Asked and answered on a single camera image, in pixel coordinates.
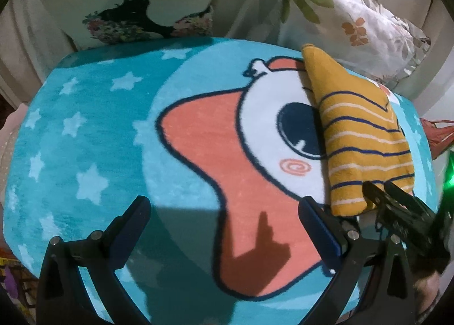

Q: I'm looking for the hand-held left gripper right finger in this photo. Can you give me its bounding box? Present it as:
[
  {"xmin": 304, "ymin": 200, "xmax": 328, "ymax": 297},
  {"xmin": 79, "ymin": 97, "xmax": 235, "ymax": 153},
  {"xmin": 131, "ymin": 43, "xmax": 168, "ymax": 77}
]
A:
[{"xmin": 298, "ymin": 196, "xmax": 417, "ymax": 325}]

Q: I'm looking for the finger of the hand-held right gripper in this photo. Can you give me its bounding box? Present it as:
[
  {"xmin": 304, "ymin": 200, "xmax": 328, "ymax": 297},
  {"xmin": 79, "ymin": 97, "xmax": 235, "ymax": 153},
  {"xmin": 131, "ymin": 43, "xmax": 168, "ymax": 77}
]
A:
[
  {"xmin": 384, "ymin": 181, "xmax": 436, "ymax": 219},
  {"xmin": 362, "ymin": 182, "xmax": 403, "ymax": 238}
]

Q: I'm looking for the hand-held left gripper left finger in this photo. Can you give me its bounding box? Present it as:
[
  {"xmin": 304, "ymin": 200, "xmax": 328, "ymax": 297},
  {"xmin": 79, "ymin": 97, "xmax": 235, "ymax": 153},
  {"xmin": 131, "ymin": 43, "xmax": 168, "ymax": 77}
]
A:
[{"xmin": 35, "ymin": 195, "xmax": 152, "ymax": 325}]

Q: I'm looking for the yellow striped small garment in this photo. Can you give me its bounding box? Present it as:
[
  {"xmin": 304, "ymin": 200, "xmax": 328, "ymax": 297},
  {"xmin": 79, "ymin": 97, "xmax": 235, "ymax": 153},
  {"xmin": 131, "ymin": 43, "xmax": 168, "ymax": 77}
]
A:
[{"xmin": 301, "ymin": 43, "xmax": 415, "ymax": 217}]

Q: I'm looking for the person's right hand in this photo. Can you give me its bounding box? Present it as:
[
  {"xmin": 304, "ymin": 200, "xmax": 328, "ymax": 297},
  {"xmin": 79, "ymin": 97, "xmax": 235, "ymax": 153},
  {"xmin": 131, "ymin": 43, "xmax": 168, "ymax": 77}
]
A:
[{"xmin": 413, "ymin": 270, "xmax": 444, "ymax": 318}]

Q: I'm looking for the red bag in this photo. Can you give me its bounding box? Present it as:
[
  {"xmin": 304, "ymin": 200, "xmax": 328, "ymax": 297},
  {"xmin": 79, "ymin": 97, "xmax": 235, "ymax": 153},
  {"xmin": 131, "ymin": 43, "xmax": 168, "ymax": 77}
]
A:
[{"xmin": 420, "ymin": 118, "xmax": 454, "ymax": 160}]

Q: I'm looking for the blue star printed blanket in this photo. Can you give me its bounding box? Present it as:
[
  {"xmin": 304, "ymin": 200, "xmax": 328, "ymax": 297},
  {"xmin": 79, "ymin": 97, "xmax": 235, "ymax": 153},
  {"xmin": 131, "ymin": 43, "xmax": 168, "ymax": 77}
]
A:
[{"xmin": 0, "ymin": 37, "xmax": 440, "ymax": 325}]

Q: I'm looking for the colourful printed clutter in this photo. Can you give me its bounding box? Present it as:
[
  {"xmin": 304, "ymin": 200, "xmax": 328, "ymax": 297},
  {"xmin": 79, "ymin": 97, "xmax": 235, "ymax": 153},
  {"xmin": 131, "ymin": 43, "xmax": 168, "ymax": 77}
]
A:
[{"xmin": 0, "ymin": 247, "xmax": 39, "ymax": 325}]

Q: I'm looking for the white floral pillow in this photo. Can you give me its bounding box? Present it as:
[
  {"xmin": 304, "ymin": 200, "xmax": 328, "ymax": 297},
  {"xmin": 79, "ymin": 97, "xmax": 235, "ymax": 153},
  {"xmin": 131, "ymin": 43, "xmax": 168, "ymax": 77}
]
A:
[{"xmin": 277, "ymin": 0, "xmax": 431, "ymax": 89}]

